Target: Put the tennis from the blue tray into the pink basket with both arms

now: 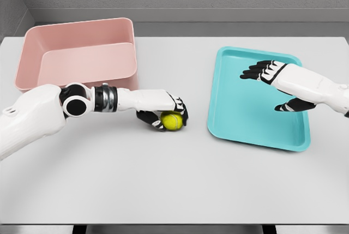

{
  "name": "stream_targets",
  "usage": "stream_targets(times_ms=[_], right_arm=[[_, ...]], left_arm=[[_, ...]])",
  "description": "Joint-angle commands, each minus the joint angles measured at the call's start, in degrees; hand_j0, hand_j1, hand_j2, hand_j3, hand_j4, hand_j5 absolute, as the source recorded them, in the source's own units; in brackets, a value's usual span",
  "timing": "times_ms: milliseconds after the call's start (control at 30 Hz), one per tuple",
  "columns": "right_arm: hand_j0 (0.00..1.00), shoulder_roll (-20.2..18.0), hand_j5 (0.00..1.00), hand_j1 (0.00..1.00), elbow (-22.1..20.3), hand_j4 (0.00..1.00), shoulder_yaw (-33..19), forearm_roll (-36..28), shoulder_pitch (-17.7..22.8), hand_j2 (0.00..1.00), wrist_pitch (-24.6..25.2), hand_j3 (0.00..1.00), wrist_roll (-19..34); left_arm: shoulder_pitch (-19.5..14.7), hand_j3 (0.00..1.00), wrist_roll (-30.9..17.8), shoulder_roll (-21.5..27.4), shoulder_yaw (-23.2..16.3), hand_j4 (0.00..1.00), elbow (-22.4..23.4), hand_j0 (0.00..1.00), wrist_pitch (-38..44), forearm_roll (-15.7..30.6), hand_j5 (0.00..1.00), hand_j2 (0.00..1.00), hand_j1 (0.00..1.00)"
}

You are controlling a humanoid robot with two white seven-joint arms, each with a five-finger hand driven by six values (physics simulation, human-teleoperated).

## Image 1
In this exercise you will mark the blue plastic tray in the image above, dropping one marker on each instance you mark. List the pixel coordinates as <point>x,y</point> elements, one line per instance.
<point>245,103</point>

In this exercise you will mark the pink plastic basket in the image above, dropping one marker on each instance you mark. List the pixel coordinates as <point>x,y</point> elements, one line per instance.
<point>81,54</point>

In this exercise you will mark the yellow tennis ball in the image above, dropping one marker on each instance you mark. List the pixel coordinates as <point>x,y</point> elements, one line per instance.
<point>171,120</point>

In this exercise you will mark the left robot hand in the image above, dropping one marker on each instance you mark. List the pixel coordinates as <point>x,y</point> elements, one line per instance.
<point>163,100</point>

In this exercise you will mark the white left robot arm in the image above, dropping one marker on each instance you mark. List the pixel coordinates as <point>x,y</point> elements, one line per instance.
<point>49,108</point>

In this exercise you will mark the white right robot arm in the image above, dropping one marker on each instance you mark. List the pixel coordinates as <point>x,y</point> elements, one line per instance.
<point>331,89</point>

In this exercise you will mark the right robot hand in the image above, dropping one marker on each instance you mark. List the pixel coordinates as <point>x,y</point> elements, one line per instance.
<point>283,77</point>

